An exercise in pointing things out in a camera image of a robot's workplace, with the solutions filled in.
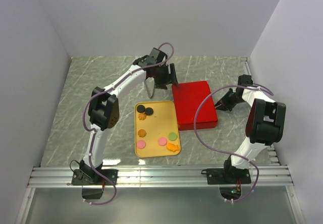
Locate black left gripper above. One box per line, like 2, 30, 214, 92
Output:
153, 64, 179, 91

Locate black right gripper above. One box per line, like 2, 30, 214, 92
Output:
213, 88, 245, 112

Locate steel tongs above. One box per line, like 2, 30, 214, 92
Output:
143, 79, 155, 99

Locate red box lid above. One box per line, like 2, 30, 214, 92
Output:
172, 81, 218, 123

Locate red cookie box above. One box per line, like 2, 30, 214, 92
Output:
178, 121, 218, 131

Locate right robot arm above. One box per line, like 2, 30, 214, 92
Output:
214, 75, 286, 183

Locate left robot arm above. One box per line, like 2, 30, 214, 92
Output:
79, 55, 179, 185

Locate black sandwich cookie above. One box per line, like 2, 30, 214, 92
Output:
136, 104, 146, 113
144, 107, 154, 116

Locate small flower butter cookie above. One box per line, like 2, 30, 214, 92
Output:
138, 113, 147, 121

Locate yellow cookie tray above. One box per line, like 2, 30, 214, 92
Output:
134, 100, 181, 158

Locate pink sandwich cookie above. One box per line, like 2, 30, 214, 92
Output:
158, 137, 167, 146
136, 140, 146, 149

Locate orange fish cookie under stack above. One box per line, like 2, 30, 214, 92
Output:
166, 143, 180, 152

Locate white red left wrist camera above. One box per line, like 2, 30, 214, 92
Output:
147, 47, 168, 65

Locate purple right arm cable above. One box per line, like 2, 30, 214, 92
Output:
193, 82, 275, 202

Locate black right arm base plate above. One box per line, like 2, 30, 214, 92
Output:
201, 168, 251, 185

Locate aluminium table rail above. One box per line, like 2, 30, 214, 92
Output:
27, 165, 294, 188

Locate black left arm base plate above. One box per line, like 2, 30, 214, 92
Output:
71, 169, 118, 186

